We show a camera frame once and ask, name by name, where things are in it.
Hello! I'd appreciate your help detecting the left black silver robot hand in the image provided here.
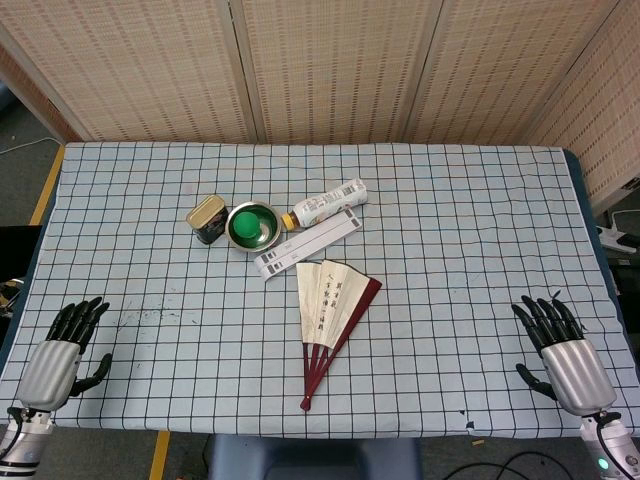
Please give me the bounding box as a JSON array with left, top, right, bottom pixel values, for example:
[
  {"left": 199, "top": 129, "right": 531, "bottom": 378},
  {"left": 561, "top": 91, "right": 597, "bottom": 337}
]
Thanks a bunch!
[{"left": 17, "top": 295, "right": 114, "bottom": 412}]

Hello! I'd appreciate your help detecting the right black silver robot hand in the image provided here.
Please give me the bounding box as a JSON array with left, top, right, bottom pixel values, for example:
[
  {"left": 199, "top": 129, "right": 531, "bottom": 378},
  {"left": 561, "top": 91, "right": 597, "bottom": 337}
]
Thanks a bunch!
[{"left": 510, "top": 289, "right": 619, "bottom": 417}]

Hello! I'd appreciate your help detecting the red ribbed paper folding fan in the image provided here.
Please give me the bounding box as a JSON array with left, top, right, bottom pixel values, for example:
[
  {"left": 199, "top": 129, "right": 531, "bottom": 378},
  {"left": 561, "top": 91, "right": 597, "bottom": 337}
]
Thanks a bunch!
[{"left": 295, "top": 259, "right": 384, "bottom": 412}]

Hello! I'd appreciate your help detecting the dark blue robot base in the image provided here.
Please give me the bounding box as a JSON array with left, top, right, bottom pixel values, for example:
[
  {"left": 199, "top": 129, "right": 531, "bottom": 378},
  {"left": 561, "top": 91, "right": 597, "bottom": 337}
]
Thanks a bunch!
[{"left": 207, "top": 433, "right": 422, "bottom": 480}]

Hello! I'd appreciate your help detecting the black box with label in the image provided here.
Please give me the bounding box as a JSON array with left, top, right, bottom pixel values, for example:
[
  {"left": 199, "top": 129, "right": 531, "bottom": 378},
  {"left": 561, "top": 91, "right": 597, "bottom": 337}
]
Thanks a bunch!
[{"left": 607, "top": 249, "right": 640, "bottom": 296}]

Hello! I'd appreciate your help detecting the large black object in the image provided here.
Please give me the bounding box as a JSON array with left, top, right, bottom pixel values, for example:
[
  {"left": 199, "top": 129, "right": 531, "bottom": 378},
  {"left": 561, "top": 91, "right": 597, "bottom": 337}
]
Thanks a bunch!
[{"left": 0, "top": 224, "right": 45, "bottom": 284}]

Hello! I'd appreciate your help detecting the yellow floor tape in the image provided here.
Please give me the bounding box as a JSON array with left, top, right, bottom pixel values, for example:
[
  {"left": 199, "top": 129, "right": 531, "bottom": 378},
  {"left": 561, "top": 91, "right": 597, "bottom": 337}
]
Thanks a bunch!
[
  {"left": 28, "top": 144, "right": 67, "bottom": 227},
  {"left": 148, "top": 429, "right": 172, "bottom": 480}
]

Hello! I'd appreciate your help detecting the white power strip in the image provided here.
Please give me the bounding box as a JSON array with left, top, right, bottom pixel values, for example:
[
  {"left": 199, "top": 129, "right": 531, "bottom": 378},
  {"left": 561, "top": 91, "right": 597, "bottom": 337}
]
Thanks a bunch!
[{"left": 596, "top": 224, "right": 640, "bottom": 253}]

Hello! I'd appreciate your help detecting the blue checked tablecloth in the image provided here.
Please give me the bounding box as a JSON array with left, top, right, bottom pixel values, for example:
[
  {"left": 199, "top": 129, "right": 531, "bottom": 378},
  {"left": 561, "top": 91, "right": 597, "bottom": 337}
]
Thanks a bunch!
[{"left": 0, "top": 141, "right": 626, "bottom": 441}]

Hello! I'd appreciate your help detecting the dark tin can gold lid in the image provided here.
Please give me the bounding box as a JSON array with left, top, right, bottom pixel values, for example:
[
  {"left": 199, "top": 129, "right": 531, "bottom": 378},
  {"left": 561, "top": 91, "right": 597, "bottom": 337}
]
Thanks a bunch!
[{"left": 186, "top": 194, "right": 231, "bottom": 246}]

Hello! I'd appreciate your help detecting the green ball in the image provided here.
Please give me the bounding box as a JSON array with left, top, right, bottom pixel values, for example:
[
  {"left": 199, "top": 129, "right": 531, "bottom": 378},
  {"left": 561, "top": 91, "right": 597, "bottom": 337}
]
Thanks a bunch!
[{"left": 233, "top": 212, "right": 262, "bottom": 240}]

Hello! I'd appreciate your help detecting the stainless steel bowl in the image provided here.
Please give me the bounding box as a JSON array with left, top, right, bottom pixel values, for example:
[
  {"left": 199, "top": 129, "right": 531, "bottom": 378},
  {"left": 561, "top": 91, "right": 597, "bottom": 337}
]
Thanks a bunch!
[{"left": 225, "top": 200, "right": 284, "bottom": 251}]

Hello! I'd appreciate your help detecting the long white printed strip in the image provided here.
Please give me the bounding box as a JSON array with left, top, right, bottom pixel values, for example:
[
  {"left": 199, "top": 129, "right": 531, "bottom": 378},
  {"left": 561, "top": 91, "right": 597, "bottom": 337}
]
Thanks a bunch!
[
  {"left": 259, "top": 215, "right": 363, "bottom": 280},
  {"left": 253, "top": 208, "right": 358, "bottom": 271}
]

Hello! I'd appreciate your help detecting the white labelled bottle yellow cap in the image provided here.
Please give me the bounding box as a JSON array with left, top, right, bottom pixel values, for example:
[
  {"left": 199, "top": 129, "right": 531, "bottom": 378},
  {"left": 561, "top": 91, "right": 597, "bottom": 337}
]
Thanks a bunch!
[{"left": 280, "top": 178, "right": 370, "bottom": 231}]

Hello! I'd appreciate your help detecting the black floor cable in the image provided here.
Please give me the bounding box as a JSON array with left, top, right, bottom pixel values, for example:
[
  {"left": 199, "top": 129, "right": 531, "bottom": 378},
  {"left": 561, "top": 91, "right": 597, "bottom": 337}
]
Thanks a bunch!
[{"left": 424, "top": 449, "right": 601, "bottom": 480}]

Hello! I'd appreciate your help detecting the white power cable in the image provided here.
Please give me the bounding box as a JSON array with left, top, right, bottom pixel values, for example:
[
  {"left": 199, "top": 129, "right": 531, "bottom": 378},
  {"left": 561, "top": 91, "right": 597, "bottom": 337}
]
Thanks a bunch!
[{"left": 608, "top": 209, "right": 640, "bottom": 231}]

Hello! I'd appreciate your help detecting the thin white floor cable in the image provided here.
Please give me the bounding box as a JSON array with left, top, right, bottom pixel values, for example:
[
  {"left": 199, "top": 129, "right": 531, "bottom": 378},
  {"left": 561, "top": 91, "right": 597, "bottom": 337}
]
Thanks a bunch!
[{"left": 0, "top": 137, "right": 61, "bottom": 154}]

